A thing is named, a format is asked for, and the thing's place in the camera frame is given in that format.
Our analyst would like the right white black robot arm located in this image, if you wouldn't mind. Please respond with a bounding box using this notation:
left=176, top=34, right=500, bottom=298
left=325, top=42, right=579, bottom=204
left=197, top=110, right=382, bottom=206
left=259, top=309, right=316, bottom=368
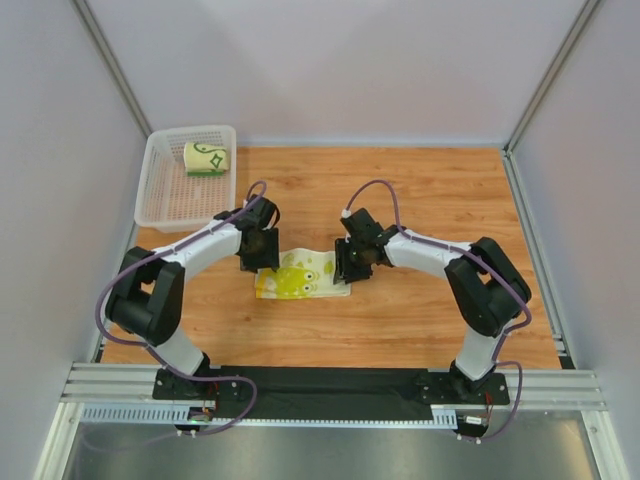
left=334, top=208, right=531, bottom=399

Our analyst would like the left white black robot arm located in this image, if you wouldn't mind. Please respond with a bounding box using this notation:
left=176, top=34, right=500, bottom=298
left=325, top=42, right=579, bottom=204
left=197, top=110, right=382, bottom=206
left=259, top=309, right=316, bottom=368
left=97, top=195, right=280, bottom=382

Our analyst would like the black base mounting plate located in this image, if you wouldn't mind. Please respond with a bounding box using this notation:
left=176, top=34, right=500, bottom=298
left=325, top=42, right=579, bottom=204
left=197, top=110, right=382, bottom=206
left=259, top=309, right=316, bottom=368
left=152, top=366, right=510, bottom=416

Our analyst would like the white cable duct strip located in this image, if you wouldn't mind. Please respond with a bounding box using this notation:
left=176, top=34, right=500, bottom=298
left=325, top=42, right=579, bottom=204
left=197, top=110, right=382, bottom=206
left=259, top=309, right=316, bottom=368
left=81, top=404, right=458, bottom=429

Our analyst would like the white yellow patterned towel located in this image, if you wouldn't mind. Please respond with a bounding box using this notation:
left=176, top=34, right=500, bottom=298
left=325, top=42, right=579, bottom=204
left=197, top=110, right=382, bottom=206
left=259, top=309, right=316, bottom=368
left=254, top=248, right=351, bottom=300

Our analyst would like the green patterned towel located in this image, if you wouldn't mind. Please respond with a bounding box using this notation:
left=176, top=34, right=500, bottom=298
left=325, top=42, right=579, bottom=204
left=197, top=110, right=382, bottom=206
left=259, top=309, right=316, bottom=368
left=183, top=142, right=231, bottom=177

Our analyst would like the white perforated plastic basket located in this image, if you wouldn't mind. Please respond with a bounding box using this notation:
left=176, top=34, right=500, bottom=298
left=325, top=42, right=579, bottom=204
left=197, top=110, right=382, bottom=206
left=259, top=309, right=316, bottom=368
left=134, top=125, right=236, bottom=233

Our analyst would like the aluminium frame rail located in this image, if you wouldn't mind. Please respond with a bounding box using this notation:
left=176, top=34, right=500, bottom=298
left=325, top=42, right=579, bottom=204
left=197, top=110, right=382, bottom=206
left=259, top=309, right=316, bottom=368
left=59, top=362, right=607, bottom=411

